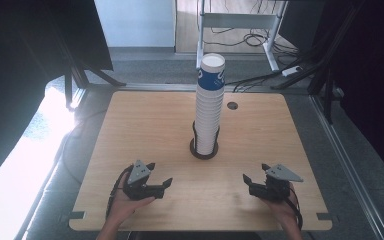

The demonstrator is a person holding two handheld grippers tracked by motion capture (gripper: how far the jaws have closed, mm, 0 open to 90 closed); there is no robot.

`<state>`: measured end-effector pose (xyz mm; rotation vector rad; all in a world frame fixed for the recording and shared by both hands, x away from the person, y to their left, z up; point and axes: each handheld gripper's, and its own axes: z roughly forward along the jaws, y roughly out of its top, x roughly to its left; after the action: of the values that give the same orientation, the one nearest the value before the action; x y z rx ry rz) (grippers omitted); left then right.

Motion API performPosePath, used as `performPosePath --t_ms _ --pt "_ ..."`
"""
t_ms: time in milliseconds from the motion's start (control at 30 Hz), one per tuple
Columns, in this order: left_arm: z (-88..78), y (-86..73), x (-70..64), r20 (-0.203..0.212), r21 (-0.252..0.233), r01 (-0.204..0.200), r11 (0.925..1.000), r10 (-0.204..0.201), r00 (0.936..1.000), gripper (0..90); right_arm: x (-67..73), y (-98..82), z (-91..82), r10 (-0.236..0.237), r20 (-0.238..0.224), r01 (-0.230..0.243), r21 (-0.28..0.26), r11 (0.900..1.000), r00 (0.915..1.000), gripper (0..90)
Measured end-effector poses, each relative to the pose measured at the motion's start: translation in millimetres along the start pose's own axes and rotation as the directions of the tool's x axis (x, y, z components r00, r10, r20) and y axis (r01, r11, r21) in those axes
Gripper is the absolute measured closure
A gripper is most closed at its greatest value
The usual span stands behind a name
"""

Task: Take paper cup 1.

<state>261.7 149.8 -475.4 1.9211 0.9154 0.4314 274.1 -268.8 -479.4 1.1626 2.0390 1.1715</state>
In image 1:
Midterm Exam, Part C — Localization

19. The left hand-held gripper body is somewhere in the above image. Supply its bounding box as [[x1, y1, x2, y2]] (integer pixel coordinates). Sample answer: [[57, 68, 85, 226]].
[[123, 159, 165, 201]]

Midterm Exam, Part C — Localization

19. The stack of paper cups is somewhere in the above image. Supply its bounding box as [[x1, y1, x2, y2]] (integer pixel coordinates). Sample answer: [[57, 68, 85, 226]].
[[194, 52, 227, 156]]

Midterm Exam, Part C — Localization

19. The white power strip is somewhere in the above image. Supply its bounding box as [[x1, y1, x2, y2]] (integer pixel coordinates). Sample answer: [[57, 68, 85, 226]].
[[281, 65, 304, 77]]

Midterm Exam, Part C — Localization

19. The dark curtain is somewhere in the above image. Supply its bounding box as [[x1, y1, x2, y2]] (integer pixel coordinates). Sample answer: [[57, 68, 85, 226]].
[[313, 0, 384, 188], [0, 0, 114, 193]]

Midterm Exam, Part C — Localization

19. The aluminium floor rail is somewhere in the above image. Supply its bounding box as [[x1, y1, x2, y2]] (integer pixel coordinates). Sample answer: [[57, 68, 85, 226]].
[[308, 94, 384, 240]]

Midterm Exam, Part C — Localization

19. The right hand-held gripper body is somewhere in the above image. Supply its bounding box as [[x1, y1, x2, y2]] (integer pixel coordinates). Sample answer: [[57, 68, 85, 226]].
[[249, 163, 304, 203]]

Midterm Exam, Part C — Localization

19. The coiled black floor cable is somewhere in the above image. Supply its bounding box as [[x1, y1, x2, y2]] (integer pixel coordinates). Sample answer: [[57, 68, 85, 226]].
[[242, 29, 272, 48]]

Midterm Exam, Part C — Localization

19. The right hand-held gripper cable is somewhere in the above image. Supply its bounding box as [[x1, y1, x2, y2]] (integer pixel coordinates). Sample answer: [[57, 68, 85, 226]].
[[288, 186, 304, 231]]

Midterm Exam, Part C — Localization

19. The white metal desk frame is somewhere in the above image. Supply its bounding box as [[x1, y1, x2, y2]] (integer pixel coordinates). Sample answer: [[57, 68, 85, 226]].
[[195, 0, 289, 73]]

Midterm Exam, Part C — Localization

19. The person's right hand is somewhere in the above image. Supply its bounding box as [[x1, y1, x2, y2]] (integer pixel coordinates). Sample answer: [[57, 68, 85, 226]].
[[259, 182, 301, 231]]

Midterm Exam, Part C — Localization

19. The black cup holder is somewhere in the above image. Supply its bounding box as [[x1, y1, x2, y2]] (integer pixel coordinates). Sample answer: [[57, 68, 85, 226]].
[[189, 121, 221, 160]]

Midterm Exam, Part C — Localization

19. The black slanted stand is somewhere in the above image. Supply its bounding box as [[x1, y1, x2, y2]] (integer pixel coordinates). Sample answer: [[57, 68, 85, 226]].
[[269, 0, 364, 125]]

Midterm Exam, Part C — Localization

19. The thin black floor cable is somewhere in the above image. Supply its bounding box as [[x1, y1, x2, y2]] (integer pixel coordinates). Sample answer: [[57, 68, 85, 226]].
[[61, 109, 108, 185]]

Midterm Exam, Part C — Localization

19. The black tripod stand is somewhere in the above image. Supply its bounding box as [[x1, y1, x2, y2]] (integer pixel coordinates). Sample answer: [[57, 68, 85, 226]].
[[54, 33, 128, 111]]

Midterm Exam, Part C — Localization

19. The black power strip cable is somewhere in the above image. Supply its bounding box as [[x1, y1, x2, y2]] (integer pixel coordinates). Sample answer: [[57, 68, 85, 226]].
[[224, 71, 285, 93]]

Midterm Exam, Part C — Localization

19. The hand-held gripper cable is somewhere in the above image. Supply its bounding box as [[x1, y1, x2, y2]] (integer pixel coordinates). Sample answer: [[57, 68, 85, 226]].
[[105, 164, 134, 219], [288, 186, 304, 231]]

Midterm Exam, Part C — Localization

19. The person's left hand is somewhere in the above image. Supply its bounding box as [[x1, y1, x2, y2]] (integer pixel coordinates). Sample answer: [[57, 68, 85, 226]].
[[108, 173, 156, 225]]

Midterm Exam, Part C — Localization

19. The left hand-held gripper cable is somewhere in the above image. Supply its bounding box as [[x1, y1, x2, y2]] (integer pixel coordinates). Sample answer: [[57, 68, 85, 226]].
[[105, 164, 134, 219]]

